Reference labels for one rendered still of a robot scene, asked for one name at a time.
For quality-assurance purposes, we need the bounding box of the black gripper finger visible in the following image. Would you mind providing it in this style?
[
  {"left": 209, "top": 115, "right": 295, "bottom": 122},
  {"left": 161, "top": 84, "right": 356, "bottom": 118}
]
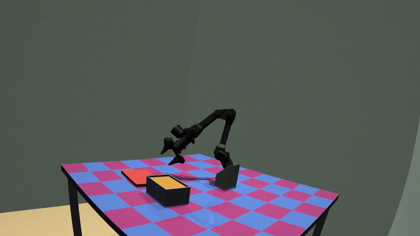
[
  {"left": 168, "top": 157, "right": 181, "bottom": 165},
  {"left": 161, "top": 142, "right": 171, "bottom": 154}
]

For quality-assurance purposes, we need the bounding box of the red box lid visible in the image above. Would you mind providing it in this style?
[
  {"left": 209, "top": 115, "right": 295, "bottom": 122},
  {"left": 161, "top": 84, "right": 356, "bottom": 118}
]
[{"left": 121, "top": 169, "right": 153, "bottom": 187}]

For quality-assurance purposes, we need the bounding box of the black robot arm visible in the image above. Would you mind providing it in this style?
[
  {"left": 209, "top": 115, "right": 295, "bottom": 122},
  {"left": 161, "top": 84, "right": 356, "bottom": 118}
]
[{"left": 171, "top": 109, "right": 236, "bottom": 169}]

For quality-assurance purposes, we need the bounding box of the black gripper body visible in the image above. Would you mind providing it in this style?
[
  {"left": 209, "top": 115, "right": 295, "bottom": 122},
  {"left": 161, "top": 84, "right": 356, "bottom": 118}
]
[{"left": 163, "top": 137, "right": 186, "bottom": 164}]

